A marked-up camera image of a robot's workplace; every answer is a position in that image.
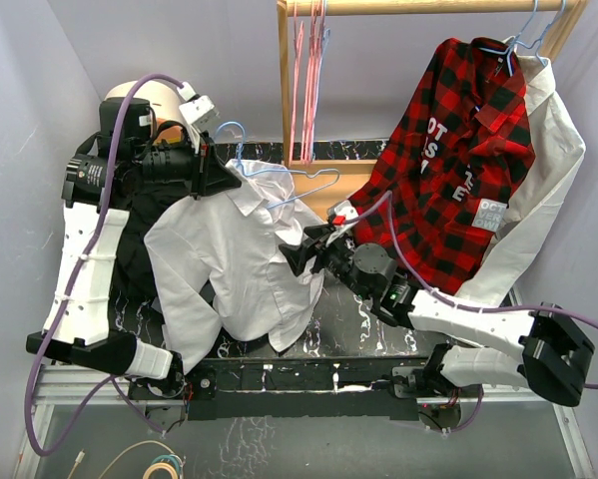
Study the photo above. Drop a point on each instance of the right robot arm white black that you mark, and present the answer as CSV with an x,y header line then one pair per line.
x,y
541,348

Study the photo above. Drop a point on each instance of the wooden clothes rack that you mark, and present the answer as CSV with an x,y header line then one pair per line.
x,y
322,183

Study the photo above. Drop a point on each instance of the cream orange yellow cylinder container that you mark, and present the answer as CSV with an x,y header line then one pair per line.
x,y
164,100

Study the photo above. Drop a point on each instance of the pink wire hanger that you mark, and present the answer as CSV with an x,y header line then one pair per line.
x,y
309,42

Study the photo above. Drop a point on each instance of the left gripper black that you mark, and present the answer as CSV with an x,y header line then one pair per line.
x,y
207,172

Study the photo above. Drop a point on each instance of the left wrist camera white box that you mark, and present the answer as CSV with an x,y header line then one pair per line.
x,y
198,112

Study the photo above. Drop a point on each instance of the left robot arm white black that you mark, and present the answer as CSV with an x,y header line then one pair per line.
x,y
97,191

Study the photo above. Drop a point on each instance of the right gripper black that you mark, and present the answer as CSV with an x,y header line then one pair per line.
x,y
298,255

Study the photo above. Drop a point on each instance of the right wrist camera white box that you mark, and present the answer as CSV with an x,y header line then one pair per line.
x,y
342,215

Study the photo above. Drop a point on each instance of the aluminium frame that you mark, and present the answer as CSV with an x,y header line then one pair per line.
x,y
68,385

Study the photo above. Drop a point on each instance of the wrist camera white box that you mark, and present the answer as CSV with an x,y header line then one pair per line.
x,y
342,215
198,112

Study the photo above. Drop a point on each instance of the cream white hanging shirt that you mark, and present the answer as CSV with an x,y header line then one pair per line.
x,y
533,208

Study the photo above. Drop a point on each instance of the red black plaid shirt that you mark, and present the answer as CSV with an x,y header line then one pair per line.
x,y
460,151

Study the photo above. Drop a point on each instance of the black garment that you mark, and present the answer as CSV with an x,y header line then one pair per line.
x,y
133,273

